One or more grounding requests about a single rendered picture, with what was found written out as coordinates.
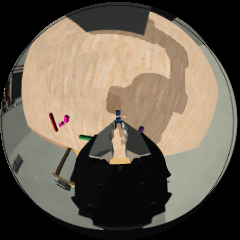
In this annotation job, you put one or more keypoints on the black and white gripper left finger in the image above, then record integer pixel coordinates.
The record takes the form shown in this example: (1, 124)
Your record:
(99, 147)

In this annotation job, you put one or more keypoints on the green rod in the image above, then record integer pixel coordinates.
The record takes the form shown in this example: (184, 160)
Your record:
(85, 137)

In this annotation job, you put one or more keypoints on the purple rod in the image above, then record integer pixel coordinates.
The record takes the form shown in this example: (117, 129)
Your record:
(141, 129)

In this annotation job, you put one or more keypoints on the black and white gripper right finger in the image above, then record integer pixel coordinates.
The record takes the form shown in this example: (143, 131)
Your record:
(138, 145)

